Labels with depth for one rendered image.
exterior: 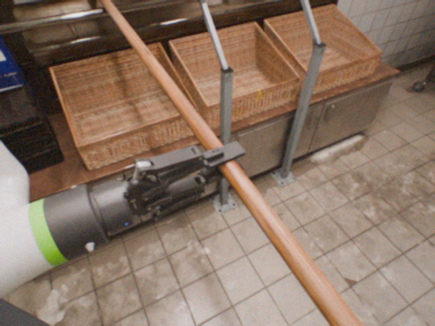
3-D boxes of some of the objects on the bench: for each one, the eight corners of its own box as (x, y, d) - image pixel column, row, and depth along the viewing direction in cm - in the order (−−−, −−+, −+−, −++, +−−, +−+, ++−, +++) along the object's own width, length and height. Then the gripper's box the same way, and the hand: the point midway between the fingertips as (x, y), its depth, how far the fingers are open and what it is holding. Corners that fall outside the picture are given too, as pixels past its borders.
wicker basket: (69, 113, 154) (46, 66, 134) (166, 85, 172) (160, 41, 151) (88, 174, 126) (62, 126, 105) (202, 133, 143) (199, 85, 123)
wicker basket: (257, 62, 191) (262, 18, 171) (321, 43, 208) (334, 3, 188) (302, 100, 162) (315, 53, 142) (374, 75, 180) (394, 30, 159)
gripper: (75, 157, 37) (231, 105, 45) (109, 220, 49) (228, 170, 57) (88, 198, 33) (257, 134, 41) (121, 257, 45) (248, 197, 53)
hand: (223, 162), depth 48 cm, fingers closed on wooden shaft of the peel, 3 cm apart
